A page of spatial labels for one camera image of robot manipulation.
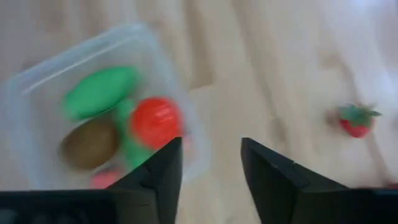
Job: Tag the red tomato toy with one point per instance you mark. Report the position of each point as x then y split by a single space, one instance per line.
155 121

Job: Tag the small red strawberry toy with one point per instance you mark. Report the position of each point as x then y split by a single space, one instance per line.
356 123

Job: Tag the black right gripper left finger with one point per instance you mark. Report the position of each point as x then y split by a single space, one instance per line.
164 174

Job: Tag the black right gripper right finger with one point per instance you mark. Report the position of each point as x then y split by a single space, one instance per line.
273 180

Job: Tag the brown kiwi toy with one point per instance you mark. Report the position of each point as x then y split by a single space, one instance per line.
88 144

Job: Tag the pink fuzzy fruit toy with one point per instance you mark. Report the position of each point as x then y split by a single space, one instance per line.
105 180

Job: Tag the clear plastic tupperware container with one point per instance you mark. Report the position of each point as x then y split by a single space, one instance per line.
40 93

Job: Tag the green pepper toy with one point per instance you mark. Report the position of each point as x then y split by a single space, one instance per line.
133 152

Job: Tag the green avocado half toy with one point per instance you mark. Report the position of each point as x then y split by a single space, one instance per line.
99 91

